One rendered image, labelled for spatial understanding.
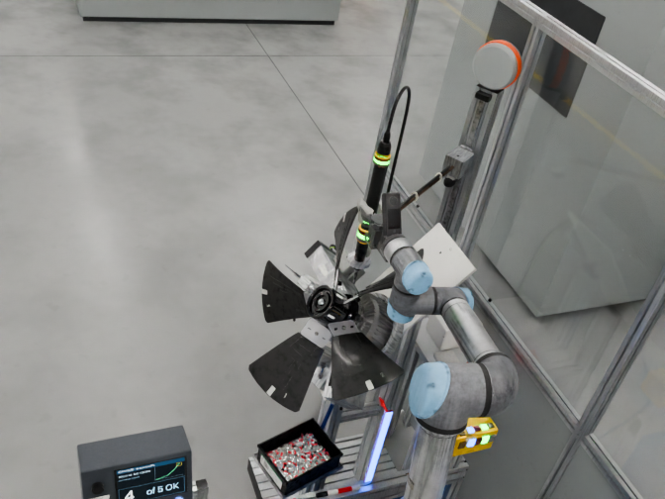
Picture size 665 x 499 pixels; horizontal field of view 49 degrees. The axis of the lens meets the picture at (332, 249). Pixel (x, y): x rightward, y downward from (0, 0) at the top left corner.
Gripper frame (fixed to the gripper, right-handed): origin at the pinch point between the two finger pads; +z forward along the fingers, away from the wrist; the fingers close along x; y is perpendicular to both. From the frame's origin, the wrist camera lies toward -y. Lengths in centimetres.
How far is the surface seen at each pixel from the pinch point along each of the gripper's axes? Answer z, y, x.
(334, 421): 7, 108, 11
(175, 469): -43, 45, -61
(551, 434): -37, 79, 71
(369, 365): -21, 47, 1
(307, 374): -4, 66, -10
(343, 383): -23, 49, -8
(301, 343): 3, 58, -11
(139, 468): -43, 43, -70
